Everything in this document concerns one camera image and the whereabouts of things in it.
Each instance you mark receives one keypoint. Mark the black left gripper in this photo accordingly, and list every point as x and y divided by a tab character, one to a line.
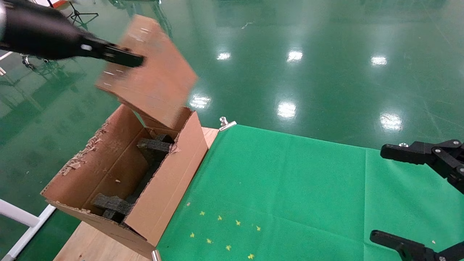
40	32

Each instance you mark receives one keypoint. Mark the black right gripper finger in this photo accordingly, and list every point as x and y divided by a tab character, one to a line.
402	152
409	248

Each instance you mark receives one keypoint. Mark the small taped cardboard box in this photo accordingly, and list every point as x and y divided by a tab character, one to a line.
152	79

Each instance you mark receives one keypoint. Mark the large open cardboard carton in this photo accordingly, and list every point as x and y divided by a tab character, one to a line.
163	195

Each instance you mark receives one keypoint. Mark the black tripod stand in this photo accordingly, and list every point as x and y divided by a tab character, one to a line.
77	14

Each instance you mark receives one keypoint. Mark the black foam block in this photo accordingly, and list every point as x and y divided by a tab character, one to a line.
110	203
154	146

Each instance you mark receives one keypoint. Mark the green table cloth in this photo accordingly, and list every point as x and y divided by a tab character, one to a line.
308	199

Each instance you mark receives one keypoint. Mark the white tube frame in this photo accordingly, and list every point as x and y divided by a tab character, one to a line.
4	55

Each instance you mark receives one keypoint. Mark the white table leg frame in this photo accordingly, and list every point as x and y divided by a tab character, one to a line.
18	214

